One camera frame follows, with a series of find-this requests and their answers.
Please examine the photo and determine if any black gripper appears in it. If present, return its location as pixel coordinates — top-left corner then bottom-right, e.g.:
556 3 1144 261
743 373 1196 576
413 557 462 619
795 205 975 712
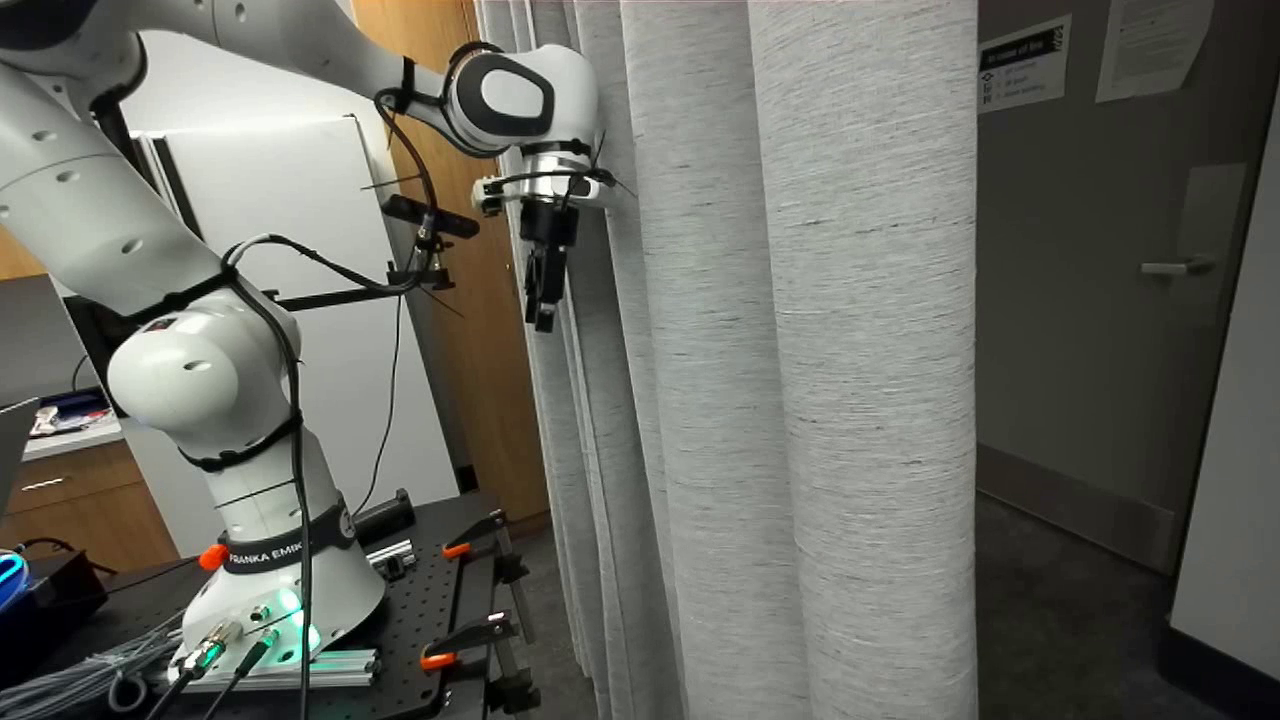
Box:
521 200 582 334

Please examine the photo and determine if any white grey woven curtain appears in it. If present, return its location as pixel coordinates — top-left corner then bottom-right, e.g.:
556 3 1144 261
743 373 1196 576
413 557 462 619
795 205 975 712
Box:
475 0 981 720

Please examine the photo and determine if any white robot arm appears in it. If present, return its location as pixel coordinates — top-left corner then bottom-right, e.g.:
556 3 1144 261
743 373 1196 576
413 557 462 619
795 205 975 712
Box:
0 0 601 656

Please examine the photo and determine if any white panel board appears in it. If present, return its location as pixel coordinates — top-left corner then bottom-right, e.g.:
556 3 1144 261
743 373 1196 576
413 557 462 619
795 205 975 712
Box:
116 29 465 559

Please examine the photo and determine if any black perforated mounting table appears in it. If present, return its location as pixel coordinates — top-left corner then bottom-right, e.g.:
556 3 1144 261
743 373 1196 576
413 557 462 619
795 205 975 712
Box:
0 488 536 720

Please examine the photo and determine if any wooden drawer cabinet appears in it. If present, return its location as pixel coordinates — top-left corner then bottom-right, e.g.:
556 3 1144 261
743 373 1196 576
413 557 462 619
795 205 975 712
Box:
0 445 176 571

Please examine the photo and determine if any black header paper sign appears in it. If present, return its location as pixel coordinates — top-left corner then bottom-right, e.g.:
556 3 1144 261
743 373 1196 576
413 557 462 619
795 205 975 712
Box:
981 17 1073 113

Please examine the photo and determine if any grey door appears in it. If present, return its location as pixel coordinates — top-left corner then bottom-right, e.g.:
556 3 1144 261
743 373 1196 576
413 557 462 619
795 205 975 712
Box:
981 0 1280 563

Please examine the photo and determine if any white paper notice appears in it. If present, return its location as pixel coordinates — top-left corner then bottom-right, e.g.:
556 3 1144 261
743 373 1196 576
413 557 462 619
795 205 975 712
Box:
1095 0 1216 103

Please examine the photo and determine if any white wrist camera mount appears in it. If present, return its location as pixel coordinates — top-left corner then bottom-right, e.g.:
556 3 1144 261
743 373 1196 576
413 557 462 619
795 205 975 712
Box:
471 168 618 217

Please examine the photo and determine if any black camera on stand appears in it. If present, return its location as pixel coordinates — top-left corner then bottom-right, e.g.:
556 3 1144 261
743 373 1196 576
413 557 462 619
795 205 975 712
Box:
382 195 479 290

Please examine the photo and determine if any upper orange-handled clamp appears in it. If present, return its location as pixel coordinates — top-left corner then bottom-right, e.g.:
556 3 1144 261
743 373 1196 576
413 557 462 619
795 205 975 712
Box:
440 509 514 563

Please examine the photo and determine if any orange-handled clamp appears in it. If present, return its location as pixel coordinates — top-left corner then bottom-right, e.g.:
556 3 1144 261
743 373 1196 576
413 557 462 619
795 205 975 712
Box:
418 610 526 677
440 509 514 563

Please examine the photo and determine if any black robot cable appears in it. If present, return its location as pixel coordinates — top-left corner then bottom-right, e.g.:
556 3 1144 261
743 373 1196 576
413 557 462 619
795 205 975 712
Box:
219 234 403 720

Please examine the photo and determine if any lower orange-handled clamp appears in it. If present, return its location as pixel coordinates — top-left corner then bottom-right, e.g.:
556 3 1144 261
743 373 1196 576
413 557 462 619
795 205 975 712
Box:
418 610 526 677

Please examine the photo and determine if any silver door handle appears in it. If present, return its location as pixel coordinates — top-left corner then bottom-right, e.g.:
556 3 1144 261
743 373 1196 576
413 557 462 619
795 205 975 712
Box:
1140 257 1216 281

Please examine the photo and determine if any black box with blue cable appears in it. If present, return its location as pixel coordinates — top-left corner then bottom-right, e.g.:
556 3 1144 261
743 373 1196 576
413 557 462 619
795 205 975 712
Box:
0 535 110 684

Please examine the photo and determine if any white wall panel right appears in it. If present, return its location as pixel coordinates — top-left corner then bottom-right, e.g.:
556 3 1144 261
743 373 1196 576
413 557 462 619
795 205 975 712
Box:
1173 113 1280 682

